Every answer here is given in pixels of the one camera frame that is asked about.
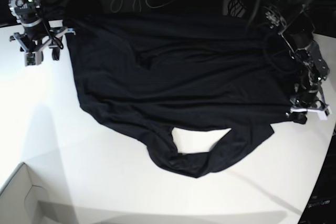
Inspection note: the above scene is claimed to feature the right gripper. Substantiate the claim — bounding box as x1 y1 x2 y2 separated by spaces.
9 26 76 61

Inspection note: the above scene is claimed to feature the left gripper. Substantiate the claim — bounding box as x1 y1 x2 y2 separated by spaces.
286 91 328 124

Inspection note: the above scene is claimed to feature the black t-shirt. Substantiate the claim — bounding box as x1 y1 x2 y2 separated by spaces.
63 13 300 178

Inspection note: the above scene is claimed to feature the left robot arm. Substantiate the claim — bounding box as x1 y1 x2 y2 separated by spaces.
249 0 332 120

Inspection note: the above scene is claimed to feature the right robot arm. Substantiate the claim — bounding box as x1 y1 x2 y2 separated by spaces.
8 0 76 66

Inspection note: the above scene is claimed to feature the white cardboard box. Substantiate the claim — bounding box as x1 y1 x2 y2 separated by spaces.
1 163 58 224

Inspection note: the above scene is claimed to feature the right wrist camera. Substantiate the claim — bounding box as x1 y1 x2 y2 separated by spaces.
25 51 44 66

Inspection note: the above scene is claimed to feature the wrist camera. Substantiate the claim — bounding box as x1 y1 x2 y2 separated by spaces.
25 51 44 66
317 105 332 121

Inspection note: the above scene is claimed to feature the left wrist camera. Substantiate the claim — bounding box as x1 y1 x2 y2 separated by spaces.
317 105 332 121

